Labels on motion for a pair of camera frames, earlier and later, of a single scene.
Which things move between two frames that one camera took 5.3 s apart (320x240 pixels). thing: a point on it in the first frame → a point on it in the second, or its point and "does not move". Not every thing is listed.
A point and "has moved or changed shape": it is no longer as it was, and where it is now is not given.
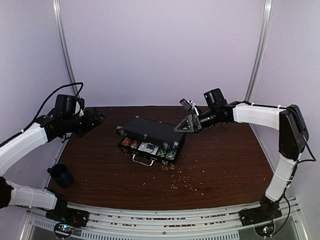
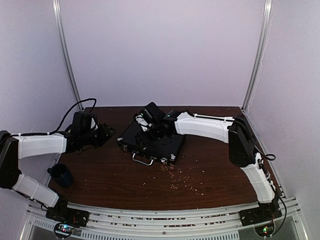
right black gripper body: x=211 y=120 → x=155 y=131
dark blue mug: x=62 y=176 does not move
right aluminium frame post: x=260 y=50 does not move
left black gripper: x=91 y=123 → x=106 y=134
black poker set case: x=148 y=140 has moved or changed shape
